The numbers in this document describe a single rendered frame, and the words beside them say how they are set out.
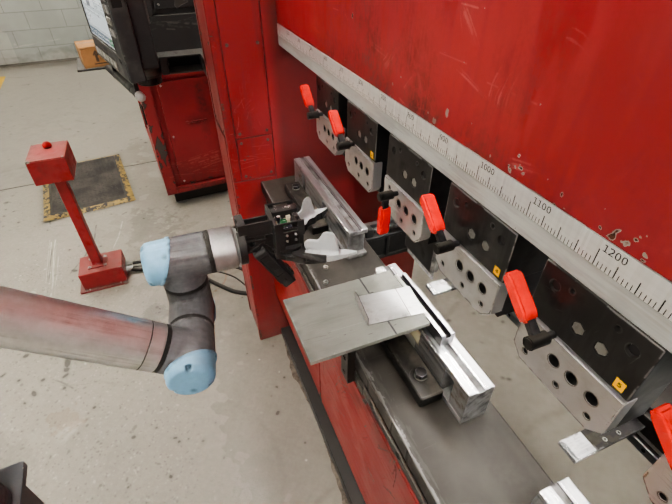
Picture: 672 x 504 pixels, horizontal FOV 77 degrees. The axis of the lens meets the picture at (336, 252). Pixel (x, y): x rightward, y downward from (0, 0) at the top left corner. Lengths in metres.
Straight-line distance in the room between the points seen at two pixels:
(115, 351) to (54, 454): 1.50
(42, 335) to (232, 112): 1.04
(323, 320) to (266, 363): 1.23
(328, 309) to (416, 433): 0.30
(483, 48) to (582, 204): 0.23
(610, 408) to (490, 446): 0.39
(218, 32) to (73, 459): 1.66
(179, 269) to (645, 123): 0.63
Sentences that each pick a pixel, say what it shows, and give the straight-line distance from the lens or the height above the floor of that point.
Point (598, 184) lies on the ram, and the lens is 0.50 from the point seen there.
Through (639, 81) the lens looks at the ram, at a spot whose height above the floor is 1.55.
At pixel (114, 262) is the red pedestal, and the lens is 2.71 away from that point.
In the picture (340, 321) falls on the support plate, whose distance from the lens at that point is 0.89.
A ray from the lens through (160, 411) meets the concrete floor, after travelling 2.07.
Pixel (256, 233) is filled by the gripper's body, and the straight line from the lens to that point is 0.73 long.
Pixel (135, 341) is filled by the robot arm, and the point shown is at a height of 1.19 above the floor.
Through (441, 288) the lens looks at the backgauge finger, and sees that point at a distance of 0.98.
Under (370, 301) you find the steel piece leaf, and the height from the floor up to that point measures 1.00.
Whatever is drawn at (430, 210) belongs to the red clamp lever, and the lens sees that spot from 0.68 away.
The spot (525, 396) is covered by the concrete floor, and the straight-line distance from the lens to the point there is 2.14.
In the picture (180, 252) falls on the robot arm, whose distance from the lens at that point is 0.72.
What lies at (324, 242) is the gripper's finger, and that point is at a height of 1.21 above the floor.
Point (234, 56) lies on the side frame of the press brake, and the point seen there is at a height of 1.32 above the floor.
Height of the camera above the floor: 1.66
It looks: 38 degrees down
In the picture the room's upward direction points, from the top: straight up
